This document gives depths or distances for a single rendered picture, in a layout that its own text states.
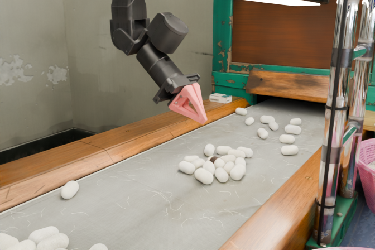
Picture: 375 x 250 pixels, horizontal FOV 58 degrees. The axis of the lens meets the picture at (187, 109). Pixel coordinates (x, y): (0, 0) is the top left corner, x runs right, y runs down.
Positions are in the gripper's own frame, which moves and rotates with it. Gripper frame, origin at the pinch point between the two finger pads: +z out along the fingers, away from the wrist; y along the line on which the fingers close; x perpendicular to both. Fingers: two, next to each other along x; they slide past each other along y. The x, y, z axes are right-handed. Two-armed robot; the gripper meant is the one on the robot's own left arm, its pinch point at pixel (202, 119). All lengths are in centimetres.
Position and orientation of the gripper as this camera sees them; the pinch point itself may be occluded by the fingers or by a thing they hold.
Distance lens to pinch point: 67.7
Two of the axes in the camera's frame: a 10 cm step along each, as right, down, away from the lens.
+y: 6.0, -2.0, 7.8
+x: -5.2, 6.4, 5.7
